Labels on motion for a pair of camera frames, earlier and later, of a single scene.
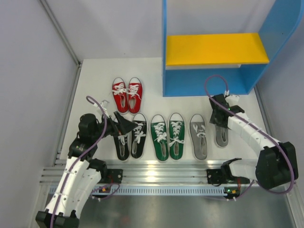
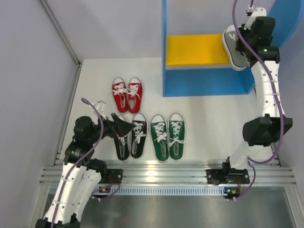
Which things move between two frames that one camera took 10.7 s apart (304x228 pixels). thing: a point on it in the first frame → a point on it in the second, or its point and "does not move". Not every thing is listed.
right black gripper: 217,118 → 242,44
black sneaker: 139,136 does not move
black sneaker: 122,144 does not move
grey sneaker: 197,129 → 230,36
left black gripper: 116,124 does not move
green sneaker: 159,133 does not move
